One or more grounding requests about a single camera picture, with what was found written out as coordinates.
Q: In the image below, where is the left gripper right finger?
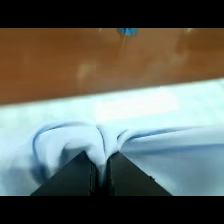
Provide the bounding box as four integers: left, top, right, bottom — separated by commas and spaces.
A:
106, 150, 173, 197

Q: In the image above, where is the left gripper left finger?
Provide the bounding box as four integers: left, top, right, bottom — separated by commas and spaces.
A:
30, 150, 98, 197

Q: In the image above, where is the light blue shirt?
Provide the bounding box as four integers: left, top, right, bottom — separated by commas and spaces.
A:
0, 78, 224, 197

